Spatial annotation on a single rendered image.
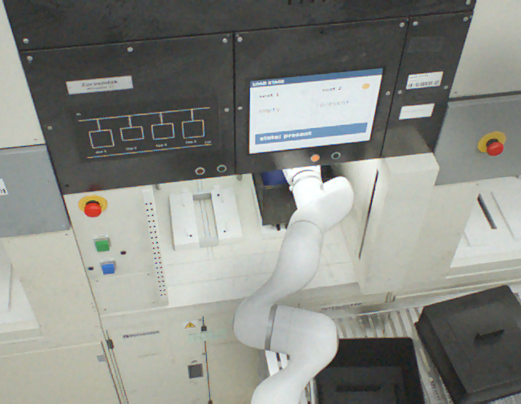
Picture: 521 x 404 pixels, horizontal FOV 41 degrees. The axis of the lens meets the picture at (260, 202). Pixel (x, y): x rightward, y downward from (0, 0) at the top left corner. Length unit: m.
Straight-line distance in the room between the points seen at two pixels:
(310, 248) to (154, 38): 0.54
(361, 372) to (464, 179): 0.63
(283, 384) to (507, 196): 1.22
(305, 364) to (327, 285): 0.66
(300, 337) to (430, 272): 0.80
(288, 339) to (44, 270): 0.70
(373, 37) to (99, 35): 0.53
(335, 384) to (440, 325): 0.34
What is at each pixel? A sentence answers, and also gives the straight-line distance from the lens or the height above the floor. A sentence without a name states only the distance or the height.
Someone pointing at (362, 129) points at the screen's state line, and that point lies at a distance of 1.61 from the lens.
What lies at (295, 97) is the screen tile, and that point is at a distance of 1.49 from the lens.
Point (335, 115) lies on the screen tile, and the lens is 1.56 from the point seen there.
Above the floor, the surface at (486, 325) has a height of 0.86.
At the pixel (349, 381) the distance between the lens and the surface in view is 2.06.
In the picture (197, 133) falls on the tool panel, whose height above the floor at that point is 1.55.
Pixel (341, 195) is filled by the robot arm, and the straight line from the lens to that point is 1.74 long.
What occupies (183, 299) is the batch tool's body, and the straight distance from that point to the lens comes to 2.06.
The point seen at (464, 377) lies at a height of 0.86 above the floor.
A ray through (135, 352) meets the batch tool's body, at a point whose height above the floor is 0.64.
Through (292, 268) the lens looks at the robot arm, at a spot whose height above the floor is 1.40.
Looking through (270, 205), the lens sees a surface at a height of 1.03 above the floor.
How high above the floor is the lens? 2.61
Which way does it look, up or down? 50 degrees down
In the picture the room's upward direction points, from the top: 2 degrees clockwise
